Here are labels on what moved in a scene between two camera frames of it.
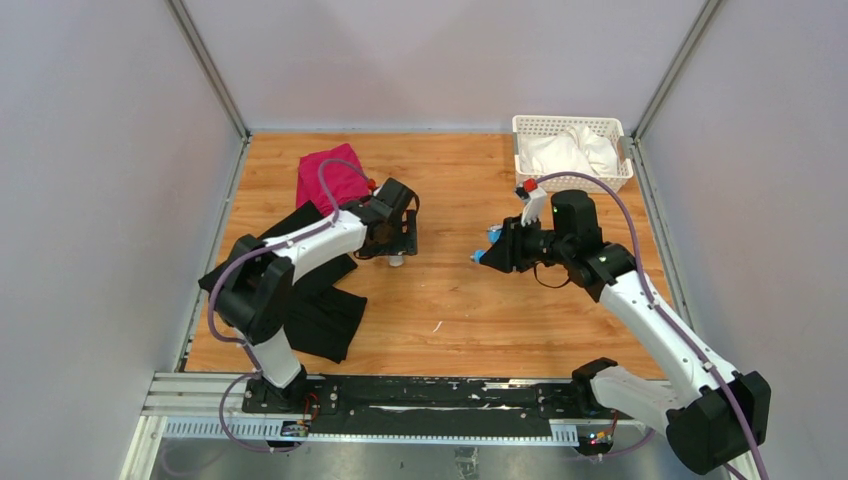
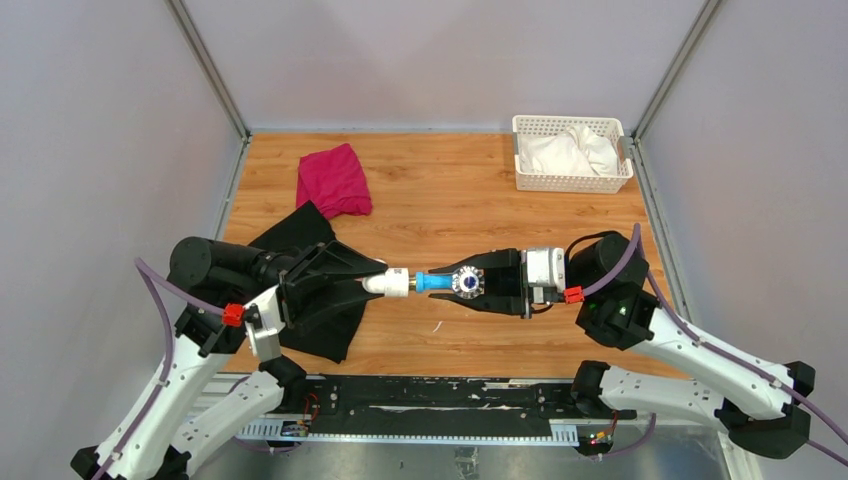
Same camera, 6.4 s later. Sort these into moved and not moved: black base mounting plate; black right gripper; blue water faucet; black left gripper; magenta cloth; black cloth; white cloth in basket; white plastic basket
Moved: blue water faucet; black left gripper; black right gripper
Not moved: white plastic basket; magenta cloth; white cloth in basket; black cloth; black base mounting plate
